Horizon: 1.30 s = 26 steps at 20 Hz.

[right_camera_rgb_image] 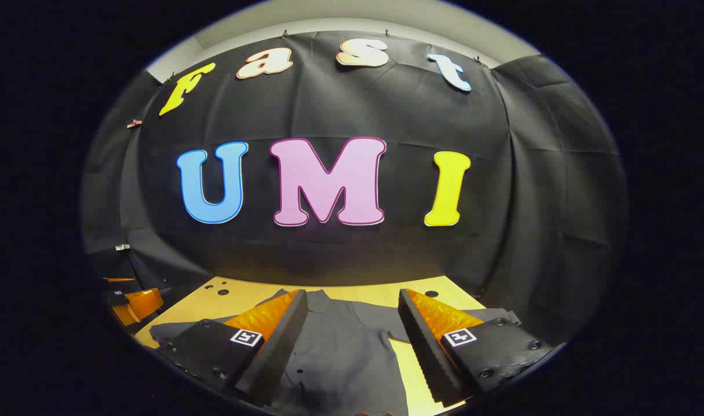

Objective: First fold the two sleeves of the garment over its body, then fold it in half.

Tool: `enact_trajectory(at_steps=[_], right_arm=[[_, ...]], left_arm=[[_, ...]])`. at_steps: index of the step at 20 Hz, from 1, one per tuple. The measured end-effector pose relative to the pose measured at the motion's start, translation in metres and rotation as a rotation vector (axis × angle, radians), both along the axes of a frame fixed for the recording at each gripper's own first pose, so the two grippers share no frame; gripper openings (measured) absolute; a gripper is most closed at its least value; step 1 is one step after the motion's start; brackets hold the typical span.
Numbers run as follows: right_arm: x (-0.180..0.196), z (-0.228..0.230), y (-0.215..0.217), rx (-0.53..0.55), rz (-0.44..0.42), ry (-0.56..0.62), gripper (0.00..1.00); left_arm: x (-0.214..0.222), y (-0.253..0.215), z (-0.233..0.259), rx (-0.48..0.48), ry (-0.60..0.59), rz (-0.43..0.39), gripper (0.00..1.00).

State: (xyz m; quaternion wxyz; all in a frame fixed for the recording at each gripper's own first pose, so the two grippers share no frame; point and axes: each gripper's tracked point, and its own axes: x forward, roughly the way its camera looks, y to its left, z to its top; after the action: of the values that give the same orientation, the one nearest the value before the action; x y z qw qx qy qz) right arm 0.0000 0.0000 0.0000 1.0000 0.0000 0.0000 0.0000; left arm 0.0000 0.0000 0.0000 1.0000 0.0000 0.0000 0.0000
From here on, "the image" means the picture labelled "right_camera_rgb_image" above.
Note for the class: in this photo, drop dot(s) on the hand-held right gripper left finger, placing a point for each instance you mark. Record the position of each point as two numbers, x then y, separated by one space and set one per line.
282 346

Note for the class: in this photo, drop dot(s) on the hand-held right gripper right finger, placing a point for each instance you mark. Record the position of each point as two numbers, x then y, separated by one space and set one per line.
424 349

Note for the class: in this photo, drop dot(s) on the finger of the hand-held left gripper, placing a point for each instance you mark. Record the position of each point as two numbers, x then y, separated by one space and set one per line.
141 305

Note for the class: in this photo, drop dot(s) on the grey collared shirt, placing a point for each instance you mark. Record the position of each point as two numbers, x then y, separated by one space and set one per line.
340 346

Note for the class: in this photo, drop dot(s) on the black backdrop cloth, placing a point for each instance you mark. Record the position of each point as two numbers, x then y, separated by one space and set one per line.
340 110

